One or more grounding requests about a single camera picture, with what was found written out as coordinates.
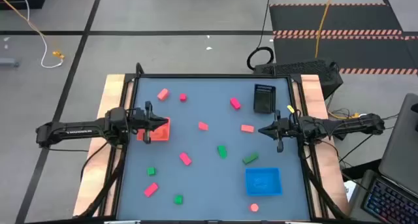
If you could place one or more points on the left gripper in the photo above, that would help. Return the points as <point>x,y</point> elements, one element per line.
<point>140,119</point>

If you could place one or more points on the black perforated computer case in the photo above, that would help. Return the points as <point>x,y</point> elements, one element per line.
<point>303,69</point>

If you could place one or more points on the black plastic bin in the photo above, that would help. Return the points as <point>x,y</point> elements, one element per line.
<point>264,101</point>

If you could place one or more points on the dark green block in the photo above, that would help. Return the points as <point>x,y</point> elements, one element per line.
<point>250,158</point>

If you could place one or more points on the black striped floor mat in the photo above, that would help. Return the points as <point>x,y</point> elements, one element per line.
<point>343,18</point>

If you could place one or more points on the orange plastic bin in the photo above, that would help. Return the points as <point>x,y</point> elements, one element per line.
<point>161,135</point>

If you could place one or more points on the yellow tag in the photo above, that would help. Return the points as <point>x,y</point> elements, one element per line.
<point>290,109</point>

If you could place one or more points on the grey floor object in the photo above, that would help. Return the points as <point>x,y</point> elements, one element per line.
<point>8,62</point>

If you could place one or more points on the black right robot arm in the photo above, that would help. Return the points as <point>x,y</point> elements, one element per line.
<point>346,126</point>

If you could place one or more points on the pink rectangular block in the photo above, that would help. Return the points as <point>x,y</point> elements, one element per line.
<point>235,103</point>
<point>185,158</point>
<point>151,189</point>

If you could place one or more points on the salmon rectangular block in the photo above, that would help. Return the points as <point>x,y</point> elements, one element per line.
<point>203,126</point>
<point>163,94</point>
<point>247,128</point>

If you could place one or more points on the grey laptop with lit keyboard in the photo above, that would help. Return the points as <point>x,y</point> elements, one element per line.
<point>401,152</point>

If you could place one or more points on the green rectangular block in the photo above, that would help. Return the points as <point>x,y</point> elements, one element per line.
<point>222,151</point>

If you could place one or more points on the white paper sheet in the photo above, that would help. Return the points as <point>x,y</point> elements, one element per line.
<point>350,189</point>

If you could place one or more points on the wooden side board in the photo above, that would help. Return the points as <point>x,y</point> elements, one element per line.
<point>112,85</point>
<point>311,85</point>

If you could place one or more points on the small red cube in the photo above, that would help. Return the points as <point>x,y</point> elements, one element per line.
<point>183,97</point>

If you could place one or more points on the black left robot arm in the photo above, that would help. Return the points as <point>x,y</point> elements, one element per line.
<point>75,131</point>

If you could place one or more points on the blue plastic bin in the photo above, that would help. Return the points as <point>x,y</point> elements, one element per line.
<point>263,182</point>

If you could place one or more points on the yellow plug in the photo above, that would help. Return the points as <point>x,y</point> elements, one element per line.
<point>355,114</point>

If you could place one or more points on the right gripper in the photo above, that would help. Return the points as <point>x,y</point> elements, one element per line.
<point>289,127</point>

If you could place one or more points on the small green cube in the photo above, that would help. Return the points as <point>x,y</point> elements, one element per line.
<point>178,199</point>
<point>151,171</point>

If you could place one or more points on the salmon round block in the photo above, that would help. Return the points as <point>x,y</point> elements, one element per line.
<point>254,207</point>

